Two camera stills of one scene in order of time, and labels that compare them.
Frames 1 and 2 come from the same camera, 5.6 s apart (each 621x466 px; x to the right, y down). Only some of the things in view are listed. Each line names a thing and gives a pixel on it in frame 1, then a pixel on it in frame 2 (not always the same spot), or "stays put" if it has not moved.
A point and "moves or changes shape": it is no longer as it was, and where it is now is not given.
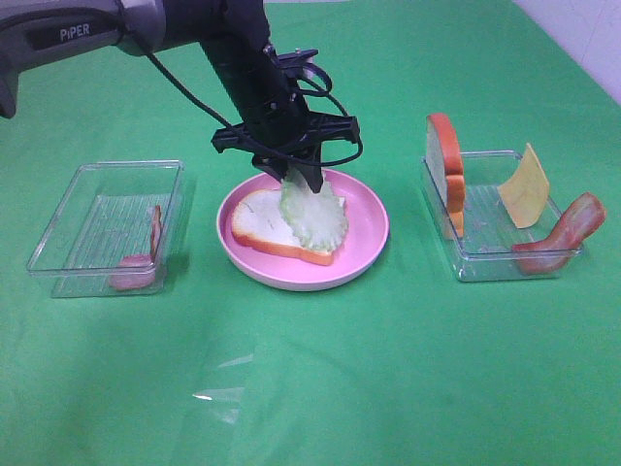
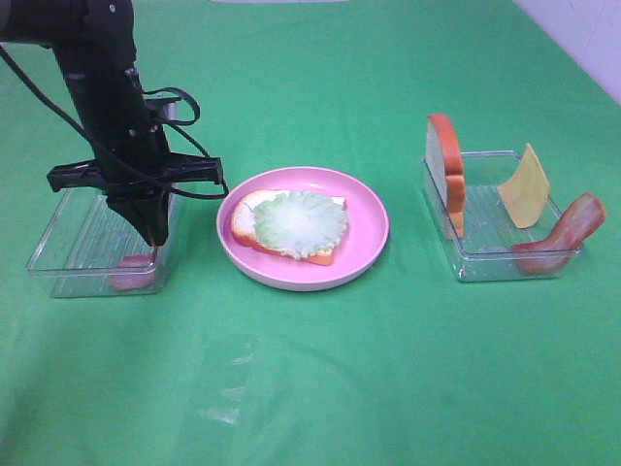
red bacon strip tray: (582, 218) stays put
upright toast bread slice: (446, 172) stays put
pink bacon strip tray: (137, 272) stays put
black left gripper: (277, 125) -> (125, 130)
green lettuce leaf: (320, 218) moves or changes shape
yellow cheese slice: (526, 192) stays put
